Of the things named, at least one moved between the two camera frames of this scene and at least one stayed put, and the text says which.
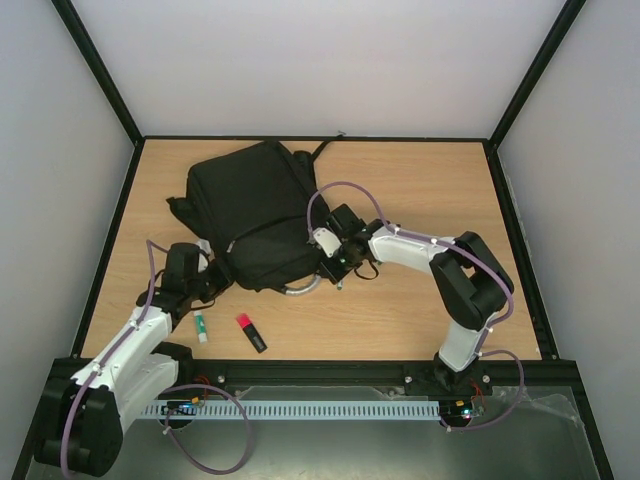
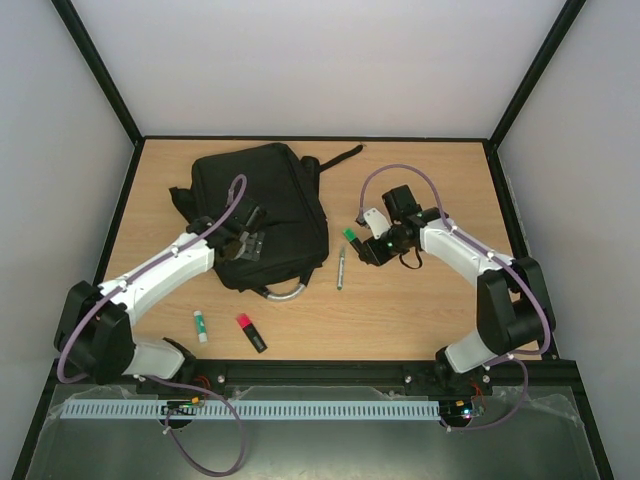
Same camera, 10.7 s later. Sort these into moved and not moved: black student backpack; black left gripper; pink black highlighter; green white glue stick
Moved: black left gripper; black student backpack
Not moved: green white glue stick; pink black highlighter
